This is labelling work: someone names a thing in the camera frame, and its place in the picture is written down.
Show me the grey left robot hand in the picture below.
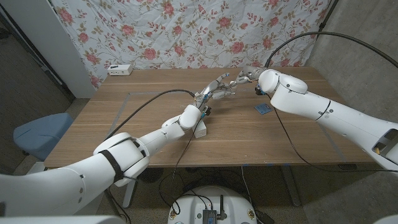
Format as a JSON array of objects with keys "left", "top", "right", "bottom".
[{"left": 193, "top": 73, "right": 239, "bottom": 118}]

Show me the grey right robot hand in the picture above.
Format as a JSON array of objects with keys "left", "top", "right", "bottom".
[{"left": 229, "top": 65, "right": 265, "bottom": 90}]

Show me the white cube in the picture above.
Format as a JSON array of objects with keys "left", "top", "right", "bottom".
[{"left": 192, "top": 119, "right": 208, "bottom": 139}]

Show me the blue packet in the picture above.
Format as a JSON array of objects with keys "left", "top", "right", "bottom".
[{"left": 254, "top": 103, "right": 274, "bottom": 115}]

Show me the floral backdrop cloth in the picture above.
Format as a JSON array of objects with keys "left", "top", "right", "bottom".
[{"left": 49, "top": 0, "right": 332, "bottom": 91}]

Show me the white power strip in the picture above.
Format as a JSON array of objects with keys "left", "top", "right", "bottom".
[{"left": 107, "top": 63, "right": 134, "bottom": 77}]

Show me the black backdrop pole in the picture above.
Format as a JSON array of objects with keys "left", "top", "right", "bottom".
[{"left": 316, "top": 0, "right": 340, "bottom": 32}]

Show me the round black floor base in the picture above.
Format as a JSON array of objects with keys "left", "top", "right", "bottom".
[{"left": 138, "top": 169, "right": 165, "bottom": 184}]

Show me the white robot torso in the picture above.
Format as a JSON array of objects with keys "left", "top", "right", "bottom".
[{"left": 167, "top": 185, "right": 258, "bottom": 224}]

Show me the grey table leg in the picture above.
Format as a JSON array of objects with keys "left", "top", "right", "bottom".
[{"left": 281, "top": 166, "right": 302, "bottom": 208}]

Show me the black module with antenna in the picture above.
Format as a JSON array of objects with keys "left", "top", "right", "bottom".
[{"left": 202, "top": 195, "right": 228, "bottom": 224}]

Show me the white table leg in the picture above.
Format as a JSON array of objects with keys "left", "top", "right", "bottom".
[{"left": 122, "top": 179, "right": 137, "bottom": 209}]

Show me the black power adapter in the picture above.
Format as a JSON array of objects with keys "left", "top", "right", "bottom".
[{"left": 254, "top": 210, "right": 275, "bottom": 224}]

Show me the blue padded stool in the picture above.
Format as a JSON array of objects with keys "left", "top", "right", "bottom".
[{"left": 12, "top": 112, "right": 74, "bottom": 162}]

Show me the white partition panel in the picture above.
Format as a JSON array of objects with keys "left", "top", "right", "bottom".
[{"left": 0, "top": 0, "right": 96, "bottom": 100}]

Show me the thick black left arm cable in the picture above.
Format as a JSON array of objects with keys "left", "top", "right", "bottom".
[{"left": 105, "top": 89, "right": 197, "bottom": 140}]

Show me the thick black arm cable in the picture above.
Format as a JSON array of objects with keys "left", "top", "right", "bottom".
[
  {"left": 264, "top": 31, "right": 398, "bottom": 69},
  {"left": 105, "top": 89, "right": 197, "bottom": 140}
]

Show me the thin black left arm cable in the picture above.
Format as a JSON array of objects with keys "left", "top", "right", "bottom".
[{"left": 157, "top": 117, "right": 205, "bottom": 217}]

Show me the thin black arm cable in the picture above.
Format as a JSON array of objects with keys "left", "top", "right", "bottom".
[
  {"left": 266, "top": 93, "right": 398, "bottom": 174},
  {"left": 157, "top": 117, "right": 205, "bottom": 217}
]

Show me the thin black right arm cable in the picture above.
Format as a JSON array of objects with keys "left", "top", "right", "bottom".
[{"left": 266, "top": 93, "right": 398, "bottom": 174}]

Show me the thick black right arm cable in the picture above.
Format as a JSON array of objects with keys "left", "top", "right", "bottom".
[{"left": 264, "top": 31, "right": 398, "bottom": 69}]

